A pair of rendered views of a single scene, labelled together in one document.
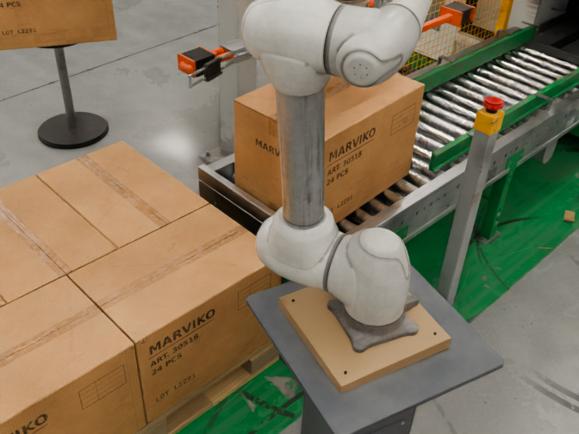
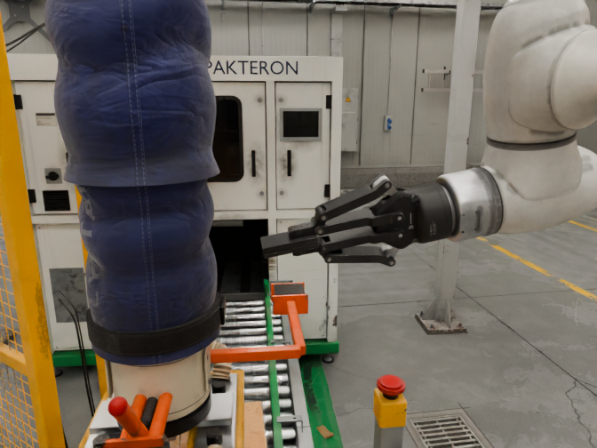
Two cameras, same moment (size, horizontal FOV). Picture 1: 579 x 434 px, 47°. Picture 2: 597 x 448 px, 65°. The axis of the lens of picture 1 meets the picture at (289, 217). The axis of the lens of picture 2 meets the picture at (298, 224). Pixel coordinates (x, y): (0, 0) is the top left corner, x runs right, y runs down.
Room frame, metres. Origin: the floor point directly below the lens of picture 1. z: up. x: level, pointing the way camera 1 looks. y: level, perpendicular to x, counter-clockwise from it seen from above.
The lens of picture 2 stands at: (1.51, 0.28, 1.71)
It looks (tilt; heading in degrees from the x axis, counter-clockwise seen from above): 15 degrees down; 310
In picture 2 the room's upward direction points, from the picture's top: straight up
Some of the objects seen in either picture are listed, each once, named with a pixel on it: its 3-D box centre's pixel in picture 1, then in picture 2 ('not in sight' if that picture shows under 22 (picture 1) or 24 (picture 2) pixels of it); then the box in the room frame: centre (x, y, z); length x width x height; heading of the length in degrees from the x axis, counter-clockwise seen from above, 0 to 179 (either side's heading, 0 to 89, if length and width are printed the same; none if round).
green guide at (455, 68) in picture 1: (446, 66); not in sight; (3.21, -0.77, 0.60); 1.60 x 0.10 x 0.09; 136
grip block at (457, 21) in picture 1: (457, 13); (289, 298); (2.23, -0.53, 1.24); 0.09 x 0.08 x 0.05; 46
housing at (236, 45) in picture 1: (234, 51); not in sight; (1.85, 0.18, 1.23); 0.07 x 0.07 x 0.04; 46
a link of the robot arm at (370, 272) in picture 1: (373, 270); not in sight; (1.23, -0.21, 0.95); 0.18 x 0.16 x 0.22; 66
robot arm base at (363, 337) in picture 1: (379, 309); not in sight; (1.23, -0.24, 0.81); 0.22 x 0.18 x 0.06; 114
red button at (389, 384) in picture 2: (492, 105); (390, 388); (2.00, -0.65, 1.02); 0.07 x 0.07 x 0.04
